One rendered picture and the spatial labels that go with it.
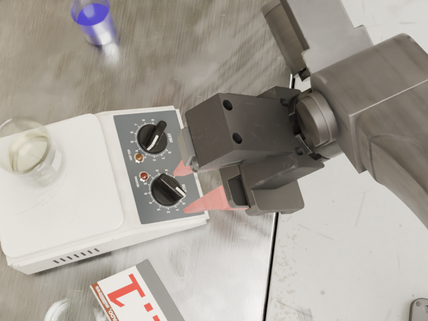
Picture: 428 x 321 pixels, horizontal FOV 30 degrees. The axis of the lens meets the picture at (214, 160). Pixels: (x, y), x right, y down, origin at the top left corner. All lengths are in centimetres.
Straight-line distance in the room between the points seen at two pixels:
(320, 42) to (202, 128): 10
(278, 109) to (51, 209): 27
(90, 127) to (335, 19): 30
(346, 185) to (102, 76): 29
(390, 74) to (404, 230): 36
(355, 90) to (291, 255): 36
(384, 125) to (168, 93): 43
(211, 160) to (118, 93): 35
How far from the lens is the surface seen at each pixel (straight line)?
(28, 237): 78
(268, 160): 61
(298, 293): 83
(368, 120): 49
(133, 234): 78
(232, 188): 64
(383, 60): 53
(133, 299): 82
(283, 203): 65
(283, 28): 60
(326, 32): 58
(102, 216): 77
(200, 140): 56
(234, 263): 84
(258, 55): 89
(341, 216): 85
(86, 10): 90
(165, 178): 79
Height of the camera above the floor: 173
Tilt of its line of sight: 75 degrees down
